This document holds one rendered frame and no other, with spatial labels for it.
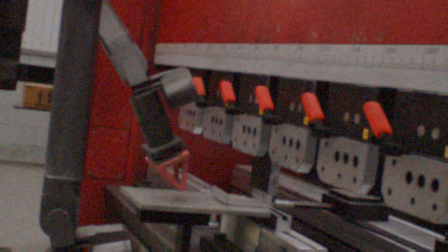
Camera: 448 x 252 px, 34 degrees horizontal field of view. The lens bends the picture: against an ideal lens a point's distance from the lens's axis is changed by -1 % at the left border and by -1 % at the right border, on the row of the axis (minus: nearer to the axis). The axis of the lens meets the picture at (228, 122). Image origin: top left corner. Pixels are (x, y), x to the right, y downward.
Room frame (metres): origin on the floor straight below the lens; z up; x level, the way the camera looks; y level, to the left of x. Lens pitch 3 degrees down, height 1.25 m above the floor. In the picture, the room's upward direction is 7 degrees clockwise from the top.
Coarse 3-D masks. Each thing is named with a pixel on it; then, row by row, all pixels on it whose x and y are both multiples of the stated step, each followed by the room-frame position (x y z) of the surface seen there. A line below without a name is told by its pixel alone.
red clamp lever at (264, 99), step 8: (256, 88) 1.40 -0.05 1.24; (264, 88) 1.40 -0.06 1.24; (256, 96) 1.40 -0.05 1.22; (264, 96) 1.38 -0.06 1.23; (264, 104) 1.37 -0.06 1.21; (272, 104) 1.38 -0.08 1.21; (264, 112) 1.37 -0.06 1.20; (272, 112) 1.38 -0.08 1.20; (264, 120) 1.34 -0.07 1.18; (272, 120) 1.34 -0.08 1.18; (280, 120) 1.35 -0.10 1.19
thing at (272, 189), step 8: (256, 160) 1.54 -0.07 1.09; (264, 160) 1.50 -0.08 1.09; (256, 168) 1.53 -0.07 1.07; (264, 168) 1.49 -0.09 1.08; (272, 168) 1.46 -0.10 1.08; (256, 176) 1.53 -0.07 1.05; (264, 176) 1.49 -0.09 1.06; (272, 176) 1.47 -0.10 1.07; (256, 184) 1.52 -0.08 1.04; (264, 184) 1.48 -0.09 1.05; (272, 184) 1.47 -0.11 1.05; (256, 192) 1.54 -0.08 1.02; (264, 192) 1.48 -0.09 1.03; (272, 192) 1.47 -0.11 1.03; (264, 200) 1.50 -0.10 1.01
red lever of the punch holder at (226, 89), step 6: (222, 84) 1.58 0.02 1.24; (228, 84) 1.59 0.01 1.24; (222, 90) 1.58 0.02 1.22; (228, 90) 1.57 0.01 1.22; (228, 96) 1.56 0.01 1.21; (234, 96) 1.57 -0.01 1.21; (228, 102) 1.55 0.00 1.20; (234, 102) 1.56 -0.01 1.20; (228, 108) 1.53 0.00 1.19; (234, 108) 1.53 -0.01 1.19; (228, 114) 1.53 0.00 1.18; (234, 114) 1.53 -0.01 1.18; (240, 114) 1.54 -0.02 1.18
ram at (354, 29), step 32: (192, 0) 1.99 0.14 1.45; (224, 0) 1.76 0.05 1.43; (256, 0) 1.57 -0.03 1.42; (288, 0) 1.42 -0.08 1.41; (320, 0) 1.29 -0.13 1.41; (352, 0) 1.19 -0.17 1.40; (384, 0) 1.10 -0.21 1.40; (416, 0) 1.02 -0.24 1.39; (160, 32) 2.26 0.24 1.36; (192, 32) 1.96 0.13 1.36; (224, 32) 1.73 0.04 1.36; (256, 32) 1.55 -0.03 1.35; (288, 32) 1.40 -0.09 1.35; (320, 32) 1.28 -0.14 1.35; (352, 32) 1.17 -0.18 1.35; (384, 32) 1.09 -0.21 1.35; (416, 32) 1.01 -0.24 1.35; (192, 64) 1.93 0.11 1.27; (224, 64) 1.70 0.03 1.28; (256, 64) 1.52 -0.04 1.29; (288, 64) 1.38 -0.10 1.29; (320, 64) 1.26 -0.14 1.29
